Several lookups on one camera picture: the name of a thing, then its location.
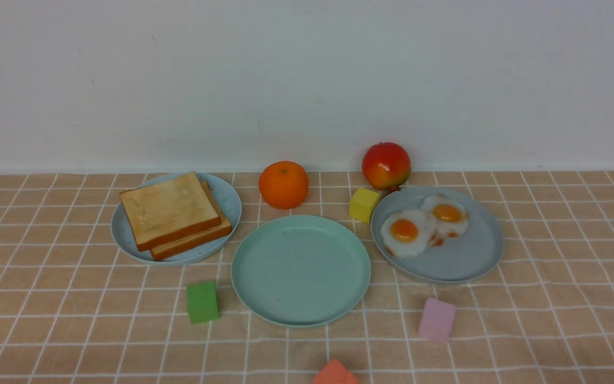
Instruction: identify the toast slice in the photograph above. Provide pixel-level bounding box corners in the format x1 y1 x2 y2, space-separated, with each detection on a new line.
120 172 222 251
149 181 232 261

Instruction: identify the fried egg with large white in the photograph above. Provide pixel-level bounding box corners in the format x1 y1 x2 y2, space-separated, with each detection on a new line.
379 209 437 258

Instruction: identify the orange fruit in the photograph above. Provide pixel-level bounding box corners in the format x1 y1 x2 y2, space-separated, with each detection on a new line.
258 161 309 210

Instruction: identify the yellow cube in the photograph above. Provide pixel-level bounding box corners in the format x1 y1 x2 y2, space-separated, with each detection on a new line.
349 187 381 223

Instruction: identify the teal green plate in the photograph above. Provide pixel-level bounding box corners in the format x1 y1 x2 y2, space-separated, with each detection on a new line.
231 215 372 327

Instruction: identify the red yellow apple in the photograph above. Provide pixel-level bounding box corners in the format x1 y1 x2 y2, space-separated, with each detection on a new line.
361 142 412 192

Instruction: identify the light blue plate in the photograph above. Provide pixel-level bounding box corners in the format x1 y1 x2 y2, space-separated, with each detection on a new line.
110 173 242 267

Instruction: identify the fried egg rear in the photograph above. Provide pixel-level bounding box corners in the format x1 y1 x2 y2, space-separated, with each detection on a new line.
420 195 470 238

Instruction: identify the green cube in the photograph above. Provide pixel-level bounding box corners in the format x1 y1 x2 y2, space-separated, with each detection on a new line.
186 281 220 324

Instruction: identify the grey plate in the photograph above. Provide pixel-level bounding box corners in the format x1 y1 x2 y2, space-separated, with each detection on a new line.
370 186 505 284

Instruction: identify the orange red cube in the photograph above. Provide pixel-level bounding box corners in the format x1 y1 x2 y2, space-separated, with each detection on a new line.
312 359 359 384

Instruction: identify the pink cube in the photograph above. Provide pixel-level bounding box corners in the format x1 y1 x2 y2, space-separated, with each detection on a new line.
417 298 456 343

